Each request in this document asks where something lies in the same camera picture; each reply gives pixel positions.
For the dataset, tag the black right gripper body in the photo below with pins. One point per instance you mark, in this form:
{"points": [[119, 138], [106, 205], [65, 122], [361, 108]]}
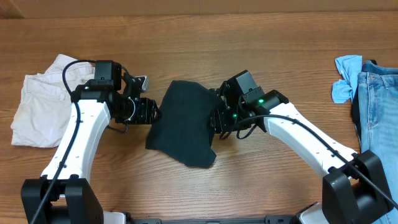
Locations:
{"points": [[226, 118]]}

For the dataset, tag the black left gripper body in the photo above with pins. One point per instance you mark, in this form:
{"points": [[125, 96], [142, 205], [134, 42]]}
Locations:
{"points": [[134, 111]]}

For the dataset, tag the black Nike t-shirt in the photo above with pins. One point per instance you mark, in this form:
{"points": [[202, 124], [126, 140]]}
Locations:
{"points": [[183, 130]]}

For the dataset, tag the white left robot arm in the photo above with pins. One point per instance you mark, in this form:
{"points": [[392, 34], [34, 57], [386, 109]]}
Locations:
{"points": [[62, 193]]}

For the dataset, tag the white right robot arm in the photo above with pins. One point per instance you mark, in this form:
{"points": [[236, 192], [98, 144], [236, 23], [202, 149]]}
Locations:
{"points": [[354, 186]]}

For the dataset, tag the folded white beige pants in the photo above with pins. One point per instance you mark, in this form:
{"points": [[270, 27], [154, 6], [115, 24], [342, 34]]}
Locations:
{"points": [[44, 110]]}

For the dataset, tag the light blue crumpled cloth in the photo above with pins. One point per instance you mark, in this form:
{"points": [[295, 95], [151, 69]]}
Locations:
{"points": [[348, 66]]}

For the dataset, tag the blue denim jeans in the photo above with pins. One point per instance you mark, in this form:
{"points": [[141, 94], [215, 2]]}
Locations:
{"points": [[375, 116]]}

